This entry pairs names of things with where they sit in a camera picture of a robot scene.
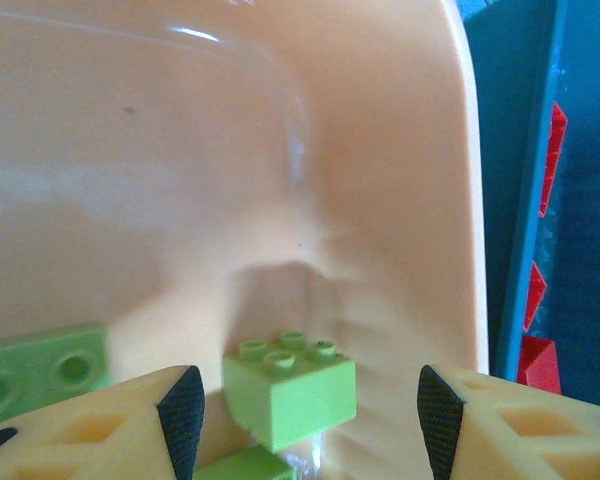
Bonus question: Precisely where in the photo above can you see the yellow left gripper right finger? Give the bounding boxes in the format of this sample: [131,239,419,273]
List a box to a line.
[417,363,600,480]

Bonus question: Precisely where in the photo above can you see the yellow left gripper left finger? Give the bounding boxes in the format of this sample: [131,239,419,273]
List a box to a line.
[0,364,206,480]

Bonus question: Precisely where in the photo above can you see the green lego brick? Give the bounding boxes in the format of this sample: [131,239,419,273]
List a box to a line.
[193,444,295,480]
[222,329,358,452]
[0,322,112,434]

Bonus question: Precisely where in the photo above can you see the teal plastic container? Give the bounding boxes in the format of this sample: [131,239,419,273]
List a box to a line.
[452,0,600,416]

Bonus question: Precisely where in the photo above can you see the orange plastic container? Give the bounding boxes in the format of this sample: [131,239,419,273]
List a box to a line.
[0,0,491,480]

